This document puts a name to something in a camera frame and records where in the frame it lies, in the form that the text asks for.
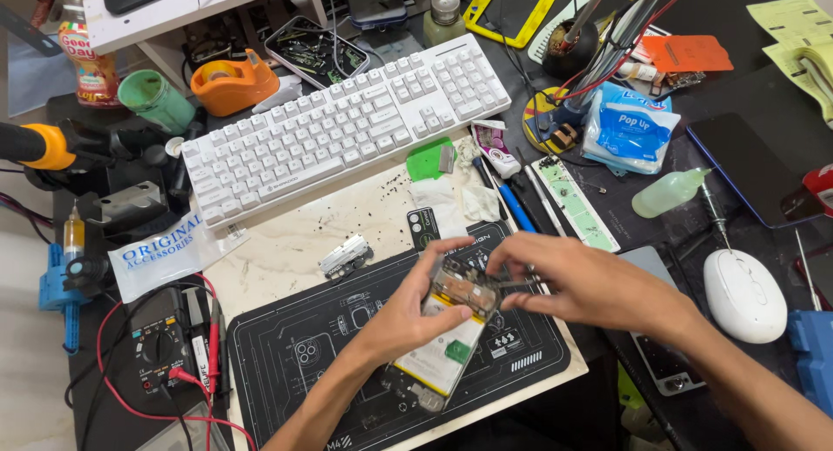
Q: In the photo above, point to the white keyboard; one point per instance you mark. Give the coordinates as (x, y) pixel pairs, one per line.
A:
(338, 126)

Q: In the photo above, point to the smartphone with battery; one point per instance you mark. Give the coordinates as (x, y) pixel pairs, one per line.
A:
(449, 360)

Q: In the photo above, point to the black repair mat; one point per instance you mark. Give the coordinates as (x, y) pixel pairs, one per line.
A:
(312, 360)

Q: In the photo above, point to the yellow phone frame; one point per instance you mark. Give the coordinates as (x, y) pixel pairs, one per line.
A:
(514, 21)

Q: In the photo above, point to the red object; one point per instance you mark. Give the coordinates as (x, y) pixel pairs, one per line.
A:
(821, 187)

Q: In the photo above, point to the grey phone back panel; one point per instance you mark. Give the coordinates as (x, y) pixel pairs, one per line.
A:
(657, 366)

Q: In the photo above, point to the crumpled white tissue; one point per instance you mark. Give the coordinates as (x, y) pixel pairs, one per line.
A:
(442, 200)
(481, 204)

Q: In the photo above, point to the orange card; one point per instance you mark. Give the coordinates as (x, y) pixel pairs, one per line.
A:
(686, 53)

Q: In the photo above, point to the alcohol dispenser bottle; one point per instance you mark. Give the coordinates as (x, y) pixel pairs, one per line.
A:
(444, 18)

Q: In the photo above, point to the blue plastic fixture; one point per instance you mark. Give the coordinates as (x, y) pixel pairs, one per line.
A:
(813, 360)

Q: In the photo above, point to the red multimeter probe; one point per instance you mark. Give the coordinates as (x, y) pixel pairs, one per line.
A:
(213, 340)

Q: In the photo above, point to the green plastic cup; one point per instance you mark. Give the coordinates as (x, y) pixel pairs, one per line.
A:
(153, 100)

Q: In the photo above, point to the black multimeter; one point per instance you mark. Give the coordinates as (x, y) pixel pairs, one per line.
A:
(159, 347)

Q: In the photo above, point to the white glue tube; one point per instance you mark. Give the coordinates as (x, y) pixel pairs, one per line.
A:
(496, 148)

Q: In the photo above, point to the blue tissue pack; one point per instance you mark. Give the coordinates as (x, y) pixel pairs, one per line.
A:
(628, 129)

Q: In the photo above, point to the black multimeter probe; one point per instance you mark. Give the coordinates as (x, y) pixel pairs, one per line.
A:
(224, 353)

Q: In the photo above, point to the small black card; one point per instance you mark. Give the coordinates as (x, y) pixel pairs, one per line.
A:
(423, 226)

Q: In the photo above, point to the stack of yellow papers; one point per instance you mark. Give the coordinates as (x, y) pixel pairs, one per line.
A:
(797, 48)

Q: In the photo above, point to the drink bottle with red label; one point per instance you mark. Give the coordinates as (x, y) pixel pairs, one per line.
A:
(88, 54)

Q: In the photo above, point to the green plastic scraper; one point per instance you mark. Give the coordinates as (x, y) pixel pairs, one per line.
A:
(424, 161)

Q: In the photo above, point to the yellow round base with coil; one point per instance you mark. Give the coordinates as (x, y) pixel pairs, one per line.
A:
(550, 129)

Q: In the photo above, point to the white plastic accessory bag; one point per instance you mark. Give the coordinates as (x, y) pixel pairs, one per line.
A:
(162, 252)

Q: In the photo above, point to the orange tape dispenser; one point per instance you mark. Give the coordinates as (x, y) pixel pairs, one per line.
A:
(241, 87)

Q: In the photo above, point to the soldering iron in black stand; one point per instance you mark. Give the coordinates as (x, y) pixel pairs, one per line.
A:
(571, 44)

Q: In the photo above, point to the green screw strip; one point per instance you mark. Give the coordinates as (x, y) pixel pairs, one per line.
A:
(576, 204)

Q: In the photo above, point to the person's right hand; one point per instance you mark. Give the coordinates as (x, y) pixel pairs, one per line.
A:
(599, 288)

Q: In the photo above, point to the green squeeze bottle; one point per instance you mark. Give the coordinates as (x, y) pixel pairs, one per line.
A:
(667, 192)

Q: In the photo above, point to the white computer mouse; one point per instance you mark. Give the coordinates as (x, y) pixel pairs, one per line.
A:
(745, 295)

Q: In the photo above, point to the beige work board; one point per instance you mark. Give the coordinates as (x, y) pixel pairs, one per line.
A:
(293, 243)

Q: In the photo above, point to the small white metal phone part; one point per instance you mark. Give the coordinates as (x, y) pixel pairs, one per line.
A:
(345, 256)

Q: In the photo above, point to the blue holder with syringe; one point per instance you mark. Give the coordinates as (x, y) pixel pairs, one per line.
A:
(65, 282)

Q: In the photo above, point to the white desk shelf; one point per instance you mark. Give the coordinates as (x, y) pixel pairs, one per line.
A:
(176, 8)

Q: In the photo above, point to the person's left hand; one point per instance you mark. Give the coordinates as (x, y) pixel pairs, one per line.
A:
(397, 321)

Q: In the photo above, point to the dark smartphone with blue edge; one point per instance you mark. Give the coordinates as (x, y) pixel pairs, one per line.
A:
(748, 165)

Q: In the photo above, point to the silver precision screwdriver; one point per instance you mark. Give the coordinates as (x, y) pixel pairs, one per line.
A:
(714, 210)

